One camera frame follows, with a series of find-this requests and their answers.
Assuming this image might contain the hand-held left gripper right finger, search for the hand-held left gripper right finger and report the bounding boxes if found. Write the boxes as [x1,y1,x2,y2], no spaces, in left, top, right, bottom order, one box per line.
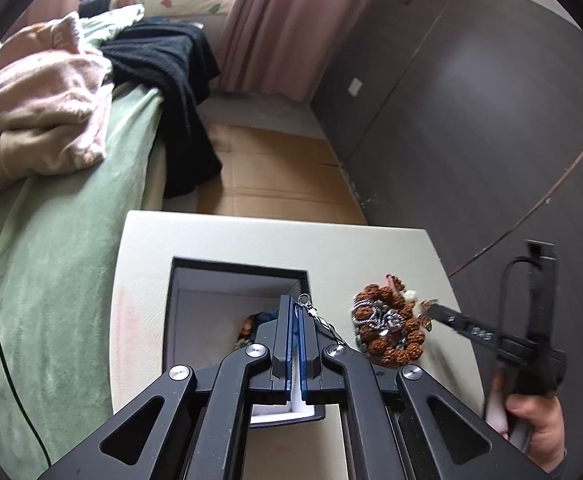
[297,310,552,480]

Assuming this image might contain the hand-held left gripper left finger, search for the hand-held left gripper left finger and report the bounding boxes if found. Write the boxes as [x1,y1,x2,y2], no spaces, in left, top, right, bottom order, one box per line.
[36,295,297,480]

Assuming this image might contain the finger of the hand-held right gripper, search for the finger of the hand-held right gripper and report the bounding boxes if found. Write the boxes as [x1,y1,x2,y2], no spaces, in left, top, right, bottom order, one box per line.
[429,301,506,348]

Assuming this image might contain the silver chain with clasp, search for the silver chain with clasp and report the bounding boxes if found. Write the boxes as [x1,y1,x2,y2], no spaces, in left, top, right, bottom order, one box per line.
[295,293,349,347]

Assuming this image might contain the small brown ornament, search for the small brown ornament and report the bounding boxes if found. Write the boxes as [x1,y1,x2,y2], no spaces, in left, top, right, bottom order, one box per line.
[418,299,440,332]

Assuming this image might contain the black box with white lining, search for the black box with white lining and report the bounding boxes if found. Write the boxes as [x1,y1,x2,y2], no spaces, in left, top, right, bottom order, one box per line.
[163,256,328,429]

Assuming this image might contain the colourful bead jewelry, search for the colourful bead jewelry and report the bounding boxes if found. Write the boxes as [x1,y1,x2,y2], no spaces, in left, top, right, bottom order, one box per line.
[234,312,263,357]

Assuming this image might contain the person's right hand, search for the person's right hand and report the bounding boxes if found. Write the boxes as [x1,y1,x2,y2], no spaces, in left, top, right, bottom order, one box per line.
[485,374,568,473]

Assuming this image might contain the white side table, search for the white side table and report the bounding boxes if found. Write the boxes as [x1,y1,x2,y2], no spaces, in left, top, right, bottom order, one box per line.
[108,210,488,480]

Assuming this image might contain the flat cardboard sheet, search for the flat cardboard sheet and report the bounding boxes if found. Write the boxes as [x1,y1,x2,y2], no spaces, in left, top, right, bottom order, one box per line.
[196,122,368,227]

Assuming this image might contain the bed with green sheet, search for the bed with green sheet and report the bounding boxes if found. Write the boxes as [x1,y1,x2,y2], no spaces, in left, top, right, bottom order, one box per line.
[0,80,173,480]

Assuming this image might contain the black knit cloth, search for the black knit cloth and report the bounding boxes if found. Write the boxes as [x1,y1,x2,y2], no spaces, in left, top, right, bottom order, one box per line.
[98,22,223,200]

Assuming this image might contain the pink curtain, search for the pink curtain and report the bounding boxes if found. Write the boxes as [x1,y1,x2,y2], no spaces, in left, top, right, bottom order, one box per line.
[218,0,383,104]

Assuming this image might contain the pink fleece blanket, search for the pink fleece blanket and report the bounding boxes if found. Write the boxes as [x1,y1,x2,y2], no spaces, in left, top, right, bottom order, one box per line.
[0,12,116,207]

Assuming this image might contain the cream patterned pillow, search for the cream patterned pillow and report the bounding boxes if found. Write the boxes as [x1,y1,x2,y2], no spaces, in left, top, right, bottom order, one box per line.
[138,0,238,24]

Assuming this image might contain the pale green patterned quilt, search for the pale green patterned quilt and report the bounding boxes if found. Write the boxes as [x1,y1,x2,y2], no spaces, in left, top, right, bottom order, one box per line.
[78,3,146,47]

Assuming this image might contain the brown seed bead bracelet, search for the brown seed bead bracelet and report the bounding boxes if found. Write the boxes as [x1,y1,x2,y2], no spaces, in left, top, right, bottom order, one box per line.
[353,283,427,367]

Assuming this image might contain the pink cord white bead bracelet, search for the pink cord white bead bracelet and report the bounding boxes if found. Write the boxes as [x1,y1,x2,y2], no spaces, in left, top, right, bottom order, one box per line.
[385,273,418,307]

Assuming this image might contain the thick silver chain bracelet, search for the thick silver chain bracelet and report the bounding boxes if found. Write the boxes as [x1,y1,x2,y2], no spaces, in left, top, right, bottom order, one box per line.
[352,297,405,337]

